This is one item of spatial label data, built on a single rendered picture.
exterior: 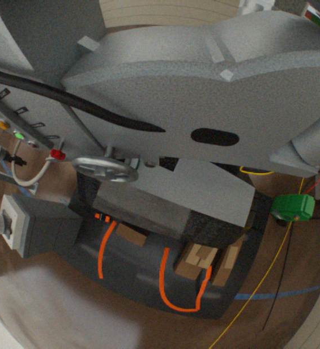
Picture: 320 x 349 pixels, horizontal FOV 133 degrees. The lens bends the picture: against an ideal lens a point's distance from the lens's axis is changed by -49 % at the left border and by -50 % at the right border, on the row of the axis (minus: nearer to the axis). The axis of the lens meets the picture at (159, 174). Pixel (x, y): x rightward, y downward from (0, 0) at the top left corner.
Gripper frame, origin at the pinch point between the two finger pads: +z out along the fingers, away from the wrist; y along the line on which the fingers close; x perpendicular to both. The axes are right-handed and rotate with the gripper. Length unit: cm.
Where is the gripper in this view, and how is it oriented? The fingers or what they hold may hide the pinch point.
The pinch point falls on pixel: (21, 163)
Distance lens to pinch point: 129.0
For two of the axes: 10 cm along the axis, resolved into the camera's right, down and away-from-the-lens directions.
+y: 9.9, -1.5, 0.9
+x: -1.6, -9.6, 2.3
